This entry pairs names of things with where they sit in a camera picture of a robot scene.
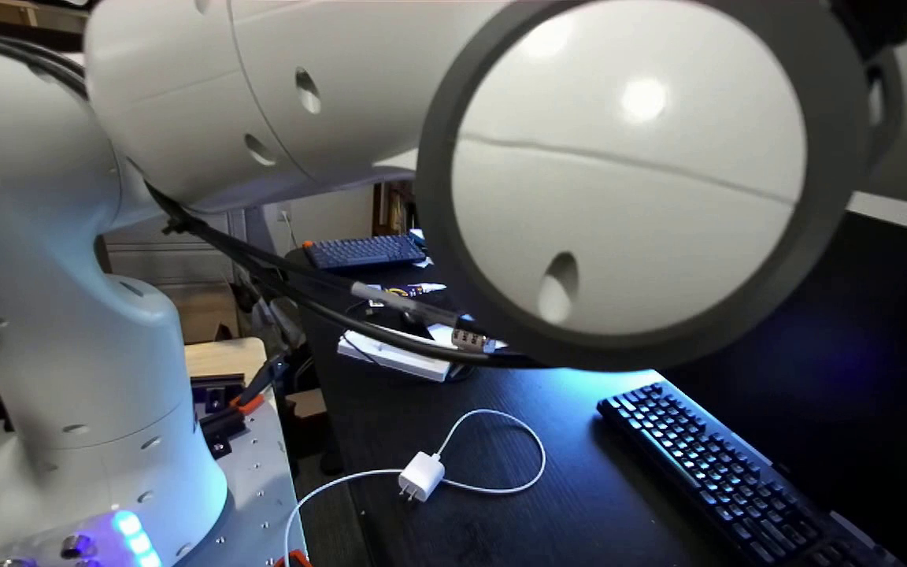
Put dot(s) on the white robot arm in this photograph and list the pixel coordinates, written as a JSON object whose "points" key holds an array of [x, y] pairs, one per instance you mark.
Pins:
{"points": [[602, 181]]}

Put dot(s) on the white flat box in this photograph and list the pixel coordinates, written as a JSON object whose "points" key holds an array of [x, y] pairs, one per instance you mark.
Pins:
{"points": [[393, 357]]}

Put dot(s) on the small metal can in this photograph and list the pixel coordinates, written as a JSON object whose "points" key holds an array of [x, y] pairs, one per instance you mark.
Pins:
{"points": [[478, 340]]}

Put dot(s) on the white power adapter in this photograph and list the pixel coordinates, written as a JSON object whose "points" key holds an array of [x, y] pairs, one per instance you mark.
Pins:
{"points": [[419, 478]]}

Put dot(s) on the black keyboard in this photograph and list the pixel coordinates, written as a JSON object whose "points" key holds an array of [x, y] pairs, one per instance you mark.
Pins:
{"points": [[734, 490]]}

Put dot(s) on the black computer monitor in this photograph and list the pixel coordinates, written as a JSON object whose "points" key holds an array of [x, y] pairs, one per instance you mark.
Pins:
{"points": [[819, 384]]}

